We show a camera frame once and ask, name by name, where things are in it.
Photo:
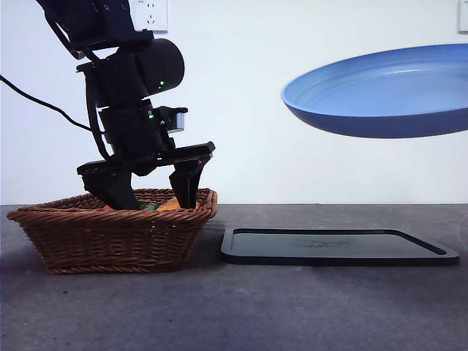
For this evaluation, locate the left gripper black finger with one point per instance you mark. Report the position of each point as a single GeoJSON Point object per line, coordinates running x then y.
{"type": "Point", "coordinates": [113, 190]}
{"type": "Point", "coordinates": [188, 183]}

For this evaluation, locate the orange corn cob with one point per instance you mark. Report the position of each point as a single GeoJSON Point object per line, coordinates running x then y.
{"type": "Point", "coordinates": [169, 206]}

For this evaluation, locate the blue round plate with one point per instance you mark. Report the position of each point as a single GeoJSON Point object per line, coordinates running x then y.
{"type": "Point", "coordinates": [384, 95]}

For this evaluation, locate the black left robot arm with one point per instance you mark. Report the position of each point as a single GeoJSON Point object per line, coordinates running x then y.
{"type": "Point", "coordinates": [120, 80]}

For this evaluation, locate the brown wicker basket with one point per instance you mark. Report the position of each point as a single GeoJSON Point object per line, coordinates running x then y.
{"type": "Point", "coordinates": [109, 241]}

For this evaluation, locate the green leafy vegetable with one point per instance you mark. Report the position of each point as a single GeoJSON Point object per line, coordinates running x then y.
{"type": "Point", "coordinates": [148, 206]}

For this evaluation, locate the black rectangular tray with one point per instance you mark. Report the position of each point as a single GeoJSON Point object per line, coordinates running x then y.
{"type": "Point", "coordinates": [329, 248]}

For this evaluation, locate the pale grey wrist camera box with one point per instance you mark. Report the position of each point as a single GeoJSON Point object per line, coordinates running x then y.
{"type": "Point", "coordinates": [179, 121]}

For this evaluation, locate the white wall socket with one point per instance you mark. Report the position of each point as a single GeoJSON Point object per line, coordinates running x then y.
{"type": "Point", "coordinates": [463, 16]}
{"type": "Point", "coordinates": [159, 14]}

